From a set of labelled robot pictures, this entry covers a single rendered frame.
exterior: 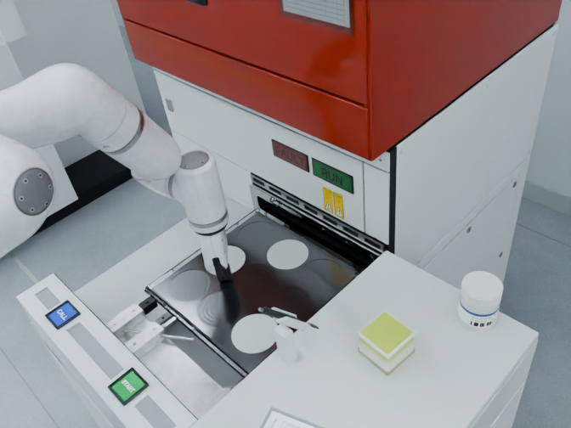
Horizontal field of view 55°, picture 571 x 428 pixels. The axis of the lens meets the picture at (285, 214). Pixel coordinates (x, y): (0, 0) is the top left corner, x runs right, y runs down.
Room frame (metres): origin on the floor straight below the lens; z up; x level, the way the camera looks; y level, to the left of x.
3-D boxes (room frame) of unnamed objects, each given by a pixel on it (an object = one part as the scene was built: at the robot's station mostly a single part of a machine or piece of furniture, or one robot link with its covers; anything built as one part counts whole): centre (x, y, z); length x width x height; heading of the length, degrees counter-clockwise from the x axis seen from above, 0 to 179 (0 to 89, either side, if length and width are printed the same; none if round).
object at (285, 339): (0.62, 0.02, 1.03); 0.06 x 0.04 x 0.13; 129
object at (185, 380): (0.69, 0.29, 0.87); 0.36 x 0.08 x 0.03; 39
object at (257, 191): (1.02, -0.06, 0.89); 0.44 x 0.02 x 0.10; 39
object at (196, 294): (0.88, 0.09, 0.90); 0.34 x 0.34 x 0.01; 39
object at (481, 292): (0.63, -0.33, 1.01); 0.07 x 0.07 x 0.10
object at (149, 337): (0.75, 0.34, 0.89); 0.08 x 0.03 x 0.03; 129
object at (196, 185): (0.89, 0.16, 1.18); 0.09 x 0.08 x 0.13; 52
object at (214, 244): (0.89, 0.16, 1.03); 0.10 x 0.07 x 0.11; 0
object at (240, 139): (1.17, 0.04, 1.02); 0.82 x 0.03 x 0.40; 39
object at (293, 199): (1.02, -0.06, 0.96); 0.44 x 0.01 x 0.02; 39
